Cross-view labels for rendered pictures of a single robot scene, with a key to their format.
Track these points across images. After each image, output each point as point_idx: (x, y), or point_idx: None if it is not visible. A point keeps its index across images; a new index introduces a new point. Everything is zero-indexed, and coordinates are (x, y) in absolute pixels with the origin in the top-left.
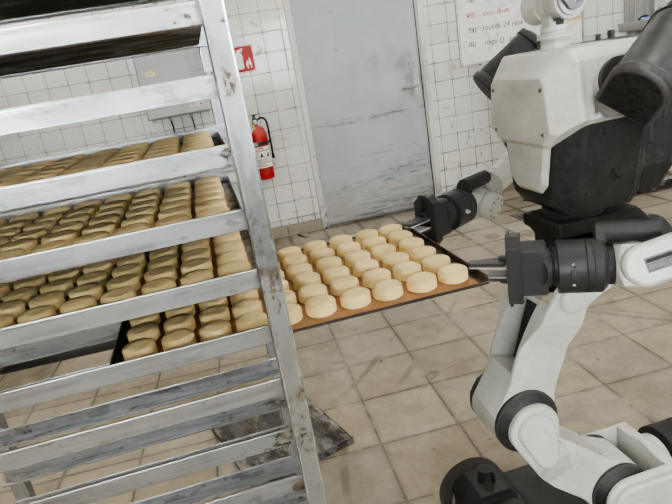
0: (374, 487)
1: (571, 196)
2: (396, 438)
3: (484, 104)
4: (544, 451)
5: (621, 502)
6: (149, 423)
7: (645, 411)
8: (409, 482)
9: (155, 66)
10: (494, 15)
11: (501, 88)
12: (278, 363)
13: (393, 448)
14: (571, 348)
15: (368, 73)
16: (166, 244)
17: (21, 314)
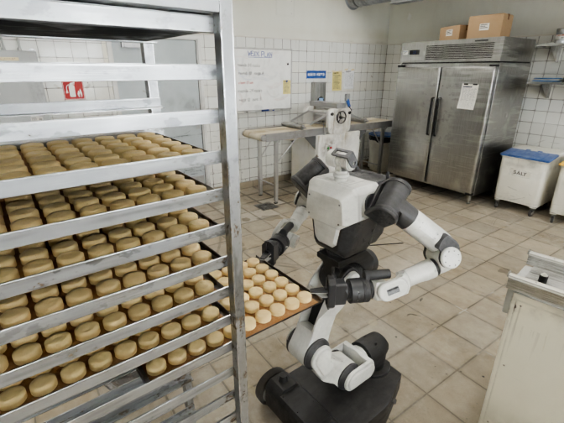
0: (211, 392)
1: (346, 250)
2: (217, 358)
3: (237, 136)
4: (325, 368)
5: (351, 383)
6: (165, 408)
7: (341, 325)
8: (232, 385)
9: (0, 87)
10: (244, 85)
11: (315, 195)
12: (237, 362)
13: (217, 365)
14: None
15: (166, 110)
16: (189, 310)
17: (91, 360)
